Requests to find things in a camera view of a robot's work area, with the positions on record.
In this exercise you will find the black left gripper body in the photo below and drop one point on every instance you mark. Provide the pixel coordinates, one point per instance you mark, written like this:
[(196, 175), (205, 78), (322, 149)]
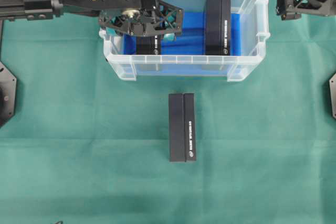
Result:
[(155, 18)]

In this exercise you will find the black realsense box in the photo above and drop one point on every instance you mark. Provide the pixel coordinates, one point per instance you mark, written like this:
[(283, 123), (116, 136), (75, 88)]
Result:
[(217, 27), (148, 45), (182, 131)]

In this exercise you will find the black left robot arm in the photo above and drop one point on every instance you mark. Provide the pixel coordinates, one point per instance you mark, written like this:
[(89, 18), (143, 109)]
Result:
[(48, 9)]

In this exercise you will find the clear plastic storage case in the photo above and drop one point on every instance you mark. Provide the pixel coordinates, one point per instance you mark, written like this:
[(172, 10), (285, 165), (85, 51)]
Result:
[(120, 51)]

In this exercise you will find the blue liner sheet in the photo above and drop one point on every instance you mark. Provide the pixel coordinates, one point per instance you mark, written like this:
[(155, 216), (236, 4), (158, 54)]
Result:
[(192, 42)]

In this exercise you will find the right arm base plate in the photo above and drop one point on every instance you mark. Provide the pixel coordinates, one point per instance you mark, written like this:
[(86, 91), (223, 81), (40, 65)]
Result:
[(328, 95)]

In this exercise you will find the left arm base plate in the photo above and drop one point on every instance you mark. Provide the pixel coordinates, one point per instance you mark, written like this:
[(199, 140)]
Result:
[(8, 94)]

